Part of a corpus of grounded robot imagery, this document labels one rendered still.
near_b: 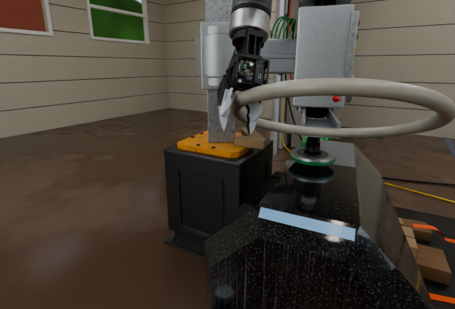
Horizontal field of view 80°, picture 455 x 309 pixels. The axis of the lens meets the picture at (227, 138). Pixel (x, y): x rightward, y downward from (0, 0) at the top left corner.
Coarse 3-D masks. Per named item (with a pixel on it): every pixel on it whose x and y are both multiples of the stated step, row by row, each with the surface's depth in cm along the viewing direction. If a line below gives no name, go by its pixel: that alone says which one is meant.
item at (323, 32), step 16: (304, 16) 113; (320, 16) 111; (336, 16) 110; (304, 32) 114; (320, 32) 112; (336, 32) 111; (304, 48) 116; (320, 48) 114; (336, 48) 112; (304, 64) 117; (320, 64) 116; (336, 64) 114; (304, 96) 121; (320, 96) 119
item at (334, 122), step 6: (330, 108) 133; (330, 114) 109; (306, 120) 118; (312, 120) 118; (318, 120) 118; (324, 120) 119; (330, 120) 108; (336, 120) 92; (306, 126) 104; (312, 126) 104; (318, 126) 105; (324, 126) 105; (330, 126) 105; (336, 126) 89; (336, 138) 87
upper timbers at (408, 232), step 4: (404, 228) 188; (408, 228) 188; (404, 232) 183; (408, 232) 183; (412, 232) 183; (408, 236) 180; (412, 236) 179; (408, 240) 175; (412, 240) 175; (412, 244) 171; (416, 244) 172; (412, 248) 169; (416, 248) 168; (412, 252) 169; (416, 252) 168
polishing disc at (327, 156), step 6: (294, 150) 140; (300, 150) 140; (324, 150) 140; (294, 156) 132; (300, 156) 131; (306, 156) 131; (312, 156) 131; (318, 156) 131; (324, 156) 131; (330, 156) 131; (312, 162) 126; (318, 162) 126; (324, 162) 126
